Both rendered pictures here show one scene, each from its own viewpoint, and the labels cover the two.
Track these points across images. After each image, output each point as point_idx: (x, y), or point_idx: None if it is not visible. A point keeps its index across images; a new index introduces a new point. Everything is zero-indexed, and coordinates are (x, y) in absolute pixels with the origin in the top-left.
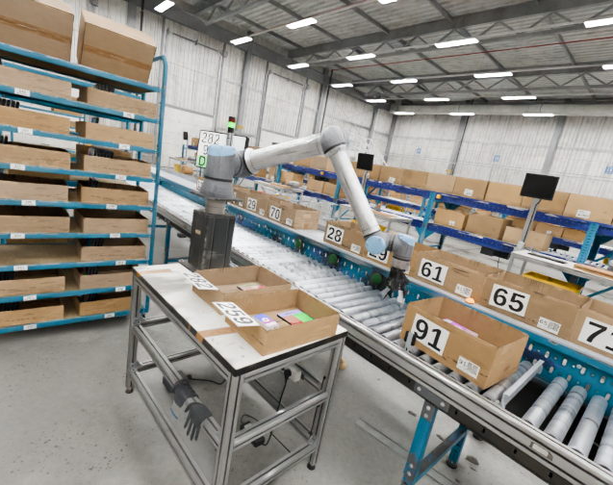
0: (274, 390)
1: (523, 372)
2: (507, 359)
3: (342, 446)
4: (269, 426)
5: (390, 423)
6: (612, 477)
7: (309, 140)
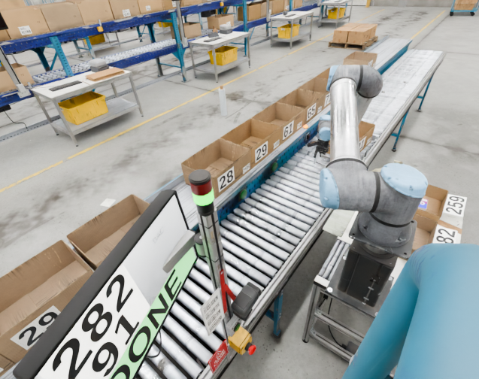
0: (305, 279)
1: None
2: (359, 128)
3: (326, 234)
4: None
5: None
6: (389, 127)
7: (356, 94)
